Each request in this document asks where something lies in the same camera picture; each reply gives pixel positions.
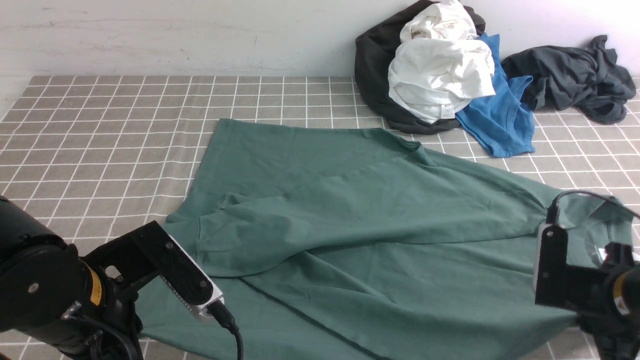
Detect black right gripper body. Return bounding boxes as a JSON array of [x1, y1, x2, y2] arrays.
[[534, 224, 639, 321]]

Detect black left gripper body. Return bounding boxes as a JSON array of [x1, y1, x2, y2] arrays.
[[80, 220, 213, 321]]

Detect green long sleeve shirt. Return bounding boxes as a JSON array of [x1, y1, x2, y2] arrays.
[[135, 118, 633, 360]]

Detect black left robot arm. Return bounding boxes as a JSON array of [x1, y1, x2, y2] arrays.
[[0, 197, 222, 360]]

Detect blue shirt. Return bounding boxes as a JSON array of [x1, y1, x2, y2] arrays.
[[455, 34, 535, 158]]

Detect dark grey crumpled shirt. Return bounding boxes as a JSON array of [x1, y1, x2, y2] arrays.
[[502, 34, 637, 125]]

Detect white crumpled shirt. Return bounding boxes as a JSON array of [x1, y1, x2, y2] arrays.
[[388, 0, 496, 124]]

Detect grey checkered tablecloth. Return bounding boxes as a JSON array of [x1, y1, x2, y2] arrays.
[[0, 75, 640, 360]]

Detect black garment under pile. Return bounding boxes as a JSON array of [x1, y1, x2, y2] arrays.
[[354, 0, 486, 135]]

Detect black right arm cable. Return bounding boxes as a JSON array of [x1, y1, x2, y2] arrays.
[[546, 190, 640, 226]]

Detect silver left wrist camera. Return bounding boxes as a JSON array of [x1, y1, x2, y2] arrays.
[[160, 235, 224, 322]]

